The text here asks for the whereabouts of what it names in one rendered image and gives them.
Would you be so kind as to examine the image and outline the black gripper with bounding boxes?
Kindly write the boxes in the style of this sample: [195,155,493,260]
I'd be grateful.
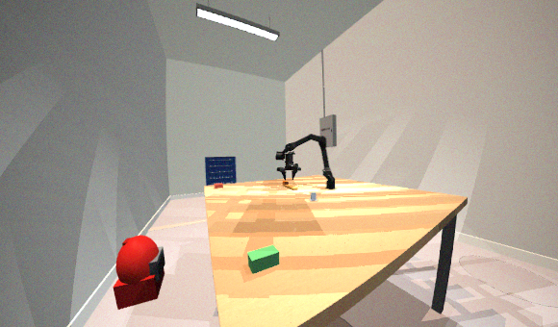
[277,160,301,181]

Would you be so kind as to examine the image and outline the green rectangular block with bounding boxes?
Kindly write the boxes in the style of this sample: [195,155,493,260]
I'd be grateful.
[247,245,280,274]

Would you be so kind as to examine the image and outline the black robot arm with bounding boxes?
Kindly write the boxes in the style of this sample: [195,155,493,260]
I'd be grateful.
[276,134,336,190]

